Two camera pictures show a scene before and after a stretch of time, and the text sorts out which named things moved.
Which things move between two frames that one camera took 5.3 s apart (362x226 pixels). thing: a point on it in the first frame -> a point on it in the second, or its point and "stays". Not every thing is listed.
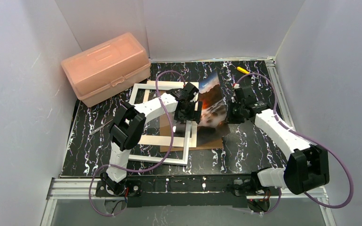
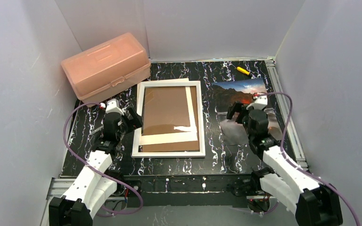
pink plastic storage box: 106,70 stays
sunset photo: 213,125 -> 226,93
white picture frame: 133,155 -> 137,146
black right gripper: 234,113 -> 239,109
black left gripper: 186,113 -> 131,117
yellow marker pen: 242,69 stays
